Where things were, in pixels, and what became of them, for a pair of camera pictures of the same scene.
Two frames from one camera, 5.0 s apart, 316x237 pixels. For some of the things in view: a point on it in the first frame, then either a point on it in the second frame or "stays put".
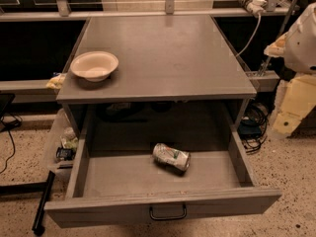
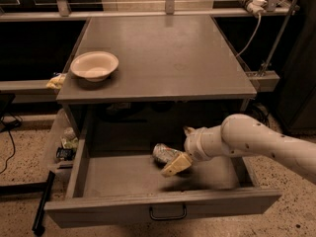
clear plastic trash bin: x=63 y=145 stays put
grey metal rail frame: x=64 y=13 stays put
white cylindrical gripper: x=302 y=46 to x=194 y=146
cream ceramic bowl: x=95 y=66 stays put
